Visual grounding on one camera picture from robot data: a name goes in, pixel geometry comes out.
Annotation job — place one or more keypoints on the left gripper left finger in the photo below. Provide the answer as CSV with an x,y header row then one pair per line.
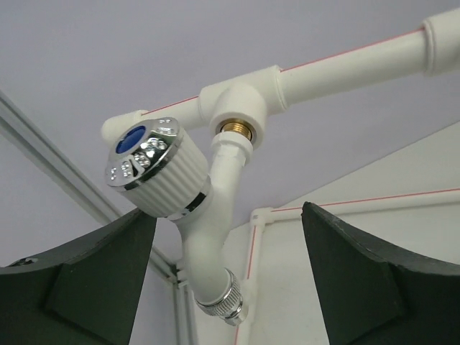
x,y
85,291

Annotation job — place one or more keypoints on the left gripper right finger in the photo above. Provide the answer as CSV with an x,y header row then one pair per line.
x,y
374,292

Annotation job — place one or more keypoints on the white water faucet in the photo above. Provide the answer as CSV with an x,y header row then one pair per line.
x,y
156,165

